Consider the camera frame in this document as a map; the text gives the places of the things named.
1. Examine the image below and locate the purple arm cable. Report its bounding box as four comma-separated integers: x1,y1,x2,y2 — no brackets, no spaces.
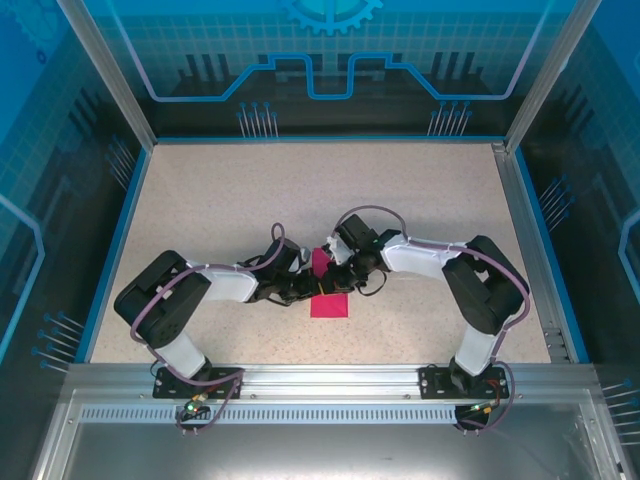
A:
333,205,531,434
130,221,287,436

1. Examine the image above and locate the aluminium side rail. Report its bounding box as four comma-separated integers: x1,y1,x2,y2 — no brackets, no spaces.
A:
491,141,572,364

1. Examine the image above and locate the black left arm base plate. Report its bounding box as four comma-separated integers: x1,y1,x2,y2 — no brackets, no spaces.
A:
153,366,246,400

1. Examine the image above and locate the blue table edge strip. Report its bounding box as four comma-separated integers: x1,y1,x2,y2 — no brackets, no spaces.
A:
73,146,152,364
513,148,592,364

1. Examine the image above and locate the aluminium frame post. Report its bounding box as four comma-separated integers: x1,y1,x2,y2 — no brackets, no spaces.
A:
55,0,158,147
503,0,604,152

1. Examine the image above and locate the metal tray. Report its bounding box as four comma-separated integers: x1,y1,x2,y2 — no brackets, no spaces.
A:
28,389,632,480

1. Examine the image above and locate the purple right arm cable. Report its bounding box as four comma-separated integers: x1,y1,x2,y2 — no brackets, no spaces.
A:
333,205,531,434

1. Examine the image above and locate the slotted grey cable duct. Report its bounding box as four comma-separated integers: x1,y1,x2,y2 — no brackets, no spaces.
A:
78,405,587,426

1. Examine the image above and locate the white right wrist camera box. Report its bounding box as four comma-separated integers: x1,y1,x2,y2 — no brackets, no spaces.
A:
324,235,352,266

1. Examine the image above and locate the aluminium mounting rail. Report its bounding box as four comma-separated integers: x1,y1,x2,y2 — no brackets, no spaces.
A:
66,363,599,402

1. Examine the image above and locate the pink paper sheet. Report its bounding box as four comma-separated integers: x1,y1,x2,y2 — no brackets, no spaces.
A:
309,246,352,319

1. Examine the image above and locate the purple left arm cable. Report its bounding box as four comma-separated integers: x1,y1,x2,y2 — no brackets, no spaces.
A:
130,221,287,436

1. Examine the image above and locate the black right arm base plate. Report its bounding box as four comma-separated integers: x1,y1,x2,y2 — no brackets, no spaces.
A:
418,364,511,400

